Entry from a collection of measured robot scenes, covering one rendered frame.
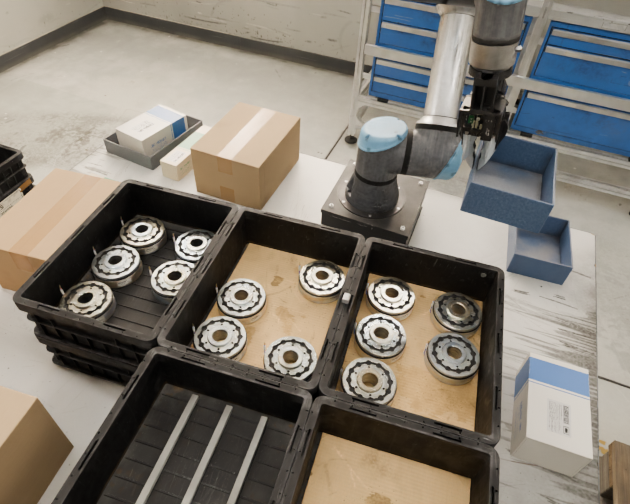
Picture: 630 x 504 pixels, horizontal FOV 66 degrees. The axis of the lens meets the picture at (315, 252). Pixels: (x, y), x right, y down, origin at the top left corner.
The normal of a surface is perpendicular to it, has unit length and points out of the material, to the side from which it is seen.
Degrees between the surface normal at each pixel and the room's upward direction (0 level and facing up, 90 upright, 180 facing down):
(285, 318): 0
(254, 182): 90
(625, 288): 0
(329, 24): 90
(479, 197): 90
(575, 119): 90
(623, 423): 0
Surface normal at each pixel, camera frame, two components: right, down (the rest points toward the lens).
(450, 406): 0.05, -0.69
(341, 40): -0.37, 0.65
